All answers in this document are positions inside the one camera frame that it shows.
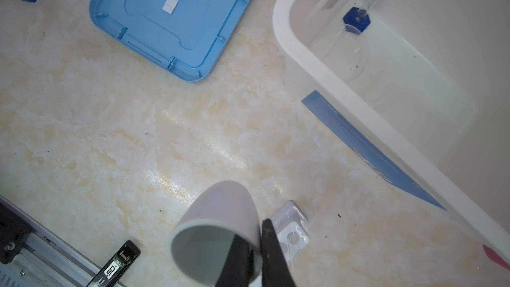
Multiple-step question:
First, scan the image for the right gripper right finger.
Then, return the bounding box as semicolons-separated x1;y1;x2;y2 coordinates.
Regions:
261;219;296;287

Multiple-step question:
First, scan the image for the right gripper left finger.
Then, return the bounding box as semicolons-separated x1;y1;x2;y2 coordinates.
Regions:
215;235;254;287

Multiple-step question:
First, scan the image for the small white ceramic crucible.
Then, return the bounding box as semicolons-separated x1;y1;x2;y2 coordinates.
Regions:
169;181;261;286

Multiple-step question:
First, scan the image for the blue base measuring cylinder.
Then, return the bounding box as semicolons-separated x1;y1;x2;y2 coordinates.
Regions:
342;0;399;36

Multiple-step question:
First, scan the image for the clear glass petri dish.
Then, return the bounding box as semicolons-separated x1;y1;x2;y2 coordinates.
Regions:
312;24;369;82

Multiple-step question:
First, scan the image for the white test tube rack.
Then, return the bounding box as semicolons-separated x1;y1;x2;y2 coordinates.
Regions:
250;200;309;286

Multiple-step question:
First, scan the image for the black stapler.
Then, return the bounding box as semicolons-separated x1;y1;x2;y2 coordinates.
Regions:
86;240;141;287

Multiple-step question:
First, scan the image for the pink jar black lid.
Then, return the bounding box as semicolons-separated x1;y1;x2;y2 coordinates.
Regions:
483;245;510;271

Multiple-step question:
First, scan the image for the blue plastic bin lid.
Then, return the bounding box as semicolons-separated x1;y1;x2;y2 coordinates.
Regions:
89;0;251;82

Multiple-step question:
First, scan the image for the white plastic storage bin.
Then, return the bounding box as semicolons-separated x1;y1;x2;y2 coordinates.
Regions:
272;0;509;264

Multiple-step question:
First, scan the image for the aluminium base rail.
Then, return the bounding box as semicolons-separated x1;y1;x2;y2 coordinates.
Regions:
1;197;117;286

